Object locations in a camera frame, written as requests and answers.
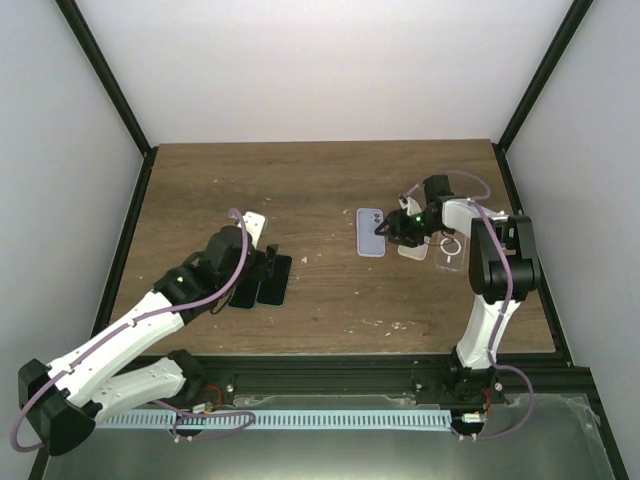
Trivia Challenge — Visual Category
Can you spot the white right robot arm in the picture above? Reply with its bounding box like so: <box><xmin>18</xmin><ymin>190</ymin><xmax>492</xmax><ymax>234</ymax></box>
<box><xmin>372</xmin><ymin>172</ymin><xmax>541</xmax><ymax>403</ymax></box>

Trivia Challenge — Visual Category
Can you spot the lilac phone case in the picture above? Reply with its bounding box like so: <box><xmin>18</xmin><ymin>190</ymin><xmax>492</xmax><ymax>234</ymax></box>
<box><xmin>356</xmin><ymin>208</ymin><xmax>386</xmax><ymax>258</ymax></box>

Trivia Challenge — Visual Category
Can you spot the light blue phone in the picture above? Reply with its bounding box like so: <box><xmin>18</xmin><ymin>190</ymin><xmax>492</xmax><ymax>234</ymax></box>
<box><xmin>256</xmin><ymin>255</ymin><xmax>292</xmax><ymax>307</ymax></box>

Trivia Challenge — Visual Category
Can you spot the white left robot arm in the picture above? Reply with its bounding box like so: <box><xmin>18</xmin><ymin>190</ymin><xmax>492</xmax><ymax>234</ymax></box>
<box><xmin>10</xmin><ymin>212</ymin><xmax>277</xmax><ymax>456</ymax></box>

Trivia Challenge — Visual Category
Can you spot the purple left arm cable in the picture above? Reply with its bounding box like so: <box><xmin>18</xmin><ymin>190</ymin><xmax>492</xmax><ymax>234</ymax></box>
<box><xmin>9</xmin><ymin>207</ymin><xmax>256</xmax><ymax>454</ymax></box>

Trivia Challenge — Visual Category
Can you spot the black left frame post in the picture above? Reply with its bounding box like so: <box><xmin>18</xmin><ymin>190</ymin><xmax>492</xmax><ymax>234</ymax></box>
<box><xmin>53</xmin><ymin>0</ymin><xmax>152</xmax><ymax>156</ymax></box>

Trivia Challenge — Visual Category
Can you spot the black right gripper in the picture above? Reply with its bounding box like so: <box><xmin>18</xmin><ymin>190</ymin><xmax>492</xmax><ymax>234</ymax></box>
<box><xmin>375</xmin><ymin>209</ymin><xmax>443</xmax><ymax>249</ymax></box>

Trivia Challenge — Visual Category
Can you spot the black left table edge rail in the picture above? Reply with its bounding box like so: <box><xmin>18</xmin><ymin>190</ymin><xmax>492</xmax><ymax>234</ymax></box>
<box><xmin>27</xmin><ymin>147</ymin><xmax>159</xmax><ymax>480</ymax></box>

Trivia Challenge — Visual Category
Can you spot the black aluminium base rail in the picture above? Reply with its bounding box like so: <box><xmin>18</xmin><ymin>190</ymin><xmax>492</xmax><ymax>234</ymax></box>
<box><xmin>168</xmin><ymin>353</ymin><xmax>597</xmax><ymax>408</ymax></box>

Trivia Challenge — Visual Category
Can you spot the clear phone case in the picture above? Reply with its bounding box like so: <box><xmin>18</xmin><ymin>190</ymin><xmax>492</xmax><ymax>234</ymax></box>
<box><xmin>434</xmin><ymin>232</ymin><xmax>467</xmax><ymax>273</ymax></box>

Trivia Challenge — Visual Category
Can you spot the black right frame post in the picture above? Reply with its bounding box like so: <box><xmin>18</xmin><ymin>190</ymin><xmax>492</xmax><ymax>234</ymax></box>
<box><xmin>497</xmin><ymin>0</ymin><xmax>594</xmax><ymax>149</ymax></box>

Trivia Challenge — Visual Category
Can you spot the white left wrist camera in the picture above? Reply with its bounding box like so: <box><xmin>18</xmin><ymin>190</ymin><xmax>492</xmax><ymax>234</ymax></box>
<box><xmin>243</xmin><ymin>211</ymin><xmax>267</xmax><ymax>249</ymax></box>

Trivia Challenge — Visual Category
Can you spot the beige phone case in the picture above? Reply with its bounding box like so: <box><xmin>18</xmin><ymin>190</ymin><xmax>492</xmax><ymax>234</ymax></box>
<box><xmin>398</xmin><ymin>237</ymin><xmax>430</xmax><ymax>261</ymax></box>

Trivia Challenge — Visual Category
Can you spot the grey metal front plate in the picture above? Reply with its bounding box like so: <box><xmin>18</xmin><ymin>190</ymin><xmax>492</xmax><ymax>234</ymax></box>
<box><xmin>44</xmin><ymin>395</ymin><xmax>614</xmax><ymax>479</ymax></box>

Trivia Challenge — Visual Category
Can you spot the light blue slotted cable duct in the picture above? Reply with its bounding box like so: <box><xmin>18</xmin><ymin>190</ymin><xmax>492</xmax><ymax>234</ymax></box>
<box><xmin>99</xmin><ymin>409</ymin><xmax>452</xmax><ymax>432</ymax></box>

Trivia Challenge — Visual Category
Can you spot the black table edge rail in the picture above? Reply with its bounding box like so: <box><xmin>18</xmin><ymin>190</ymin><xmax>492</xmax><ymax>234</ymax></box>
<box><xmin>492</xmin><ymin>143</ymin><xmax>628</xmax><ymax>479</ymax></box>
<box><xmin>27</xmin><ymin>147</ymin><xmax>159</xmax><ymax>480</ymax></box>

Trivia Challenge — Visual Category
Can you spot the black right table edge rail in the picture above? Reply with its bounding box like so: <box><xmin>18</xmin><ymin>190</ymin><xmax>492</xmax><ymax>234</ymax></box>
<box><xmin>492</xmin><ymin>143</ymin><xmax>628</xmax><ymax>479</ymax></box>

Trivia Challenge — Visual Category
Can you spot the teal phone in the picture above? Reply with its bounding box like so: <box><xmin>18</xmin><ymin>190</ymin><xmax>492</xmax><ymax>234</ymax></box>
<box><xmin>228</xmin><ymin>279</ymin><xmax>260</xmax><ymax>310</ymax></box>

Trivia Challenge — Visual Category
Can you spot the black frame post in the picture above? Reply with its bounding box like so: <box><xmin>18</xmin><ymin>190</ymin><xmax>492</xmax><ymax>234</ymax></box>
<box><xmin>53</xmin><ymin>0</ymin><xmax>152</xmax><ymax>156</ymax></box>
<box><xmin>497</xmin><ymin>0</ymin><xmax>594</xmax><ymax>149</ymax></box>

